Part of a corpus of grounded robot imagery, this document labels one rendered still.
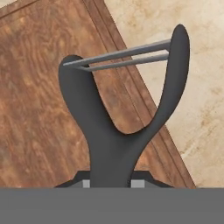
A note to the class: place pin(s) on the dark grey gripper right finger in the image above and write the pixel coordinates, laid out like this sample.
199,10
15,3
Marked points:
145,180

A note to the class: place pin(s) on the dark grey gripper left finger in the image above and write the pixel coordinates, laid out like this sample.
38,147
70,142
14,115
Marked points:
78,180

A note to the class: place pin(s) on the dark grey Y-shaped peeler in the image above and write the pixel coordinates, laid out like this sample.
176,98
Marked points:
110,151

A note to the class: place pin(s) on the brown wooden cutting board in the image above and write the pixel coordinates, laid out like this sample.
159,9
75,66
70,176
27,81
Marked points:
38,102

